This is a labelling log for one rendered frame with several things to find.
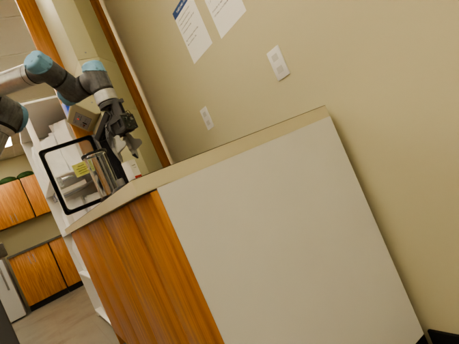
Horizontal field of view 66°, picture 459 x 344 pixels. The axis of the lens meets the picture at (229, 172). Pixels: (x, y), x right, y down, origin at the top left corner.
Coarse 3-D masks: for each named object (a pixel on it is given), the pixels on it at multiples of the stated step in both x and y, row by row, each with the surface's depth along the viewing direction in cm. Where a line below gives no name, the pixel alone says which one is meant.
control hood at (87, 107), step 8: (80, 104) 181; (88, 104) 183; (96, 104) 185; (72, 112) 191; (80, 112) 188; (88, 112) 185; (96, 112) 185; (72, 120) 202; (96, 120) 196; (88, 128) 207
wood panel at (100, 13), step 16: (16, 0) 212; (32, 0) 216; (96, 0) 236; (32, 16) 214; (32, 32) 212; (48, 32) 217; (112, 32) 237; (48, 48) 215; (112, 48) 235; (128, 80) 236; (64, 112) 214; (144, 112) 237; (80, 128) 215; (160, 144) 238; (160, 160) 235
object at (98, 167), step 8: (96, 152) 147; (104, 152) 151; (88, 160) 147; (96, 160) 147; (104, 160) 149; (88, 168) 148; (96, 168) 147; (104, 168) 148; (96, 176) 147; (104, 176) 147; (112, 176) 149; (96, 184) 148; (104, 184) 147; (112, 184) 148; (104, 192) 147; (112, 192) 147
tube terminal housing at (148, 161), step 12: (84, 60) 187; (108, 72) 194; (120, 72) 209; (120, 84) 203; (120, 96) 196; (132, 108) 204; (132, 132) 192; (144, 132) 206; (144, 144) 200; (132, 156) 189; (144, 156) 194; (156, 156) 209; (144, 168) 191; (156, 168) 203
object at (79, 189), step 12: (72, 144) 206; (84, 144) 209; (48, 156) 200; (60, 156) 203; (72, 156) 205; (60, 168) 202; (72, 168) 204; (84, 168) 207; (72, 180) 203; (84, 180) 206; (72, 192) 202; (84, 192) 204; (96, 192) 207; (72, 204) 201; (84, 204) 203
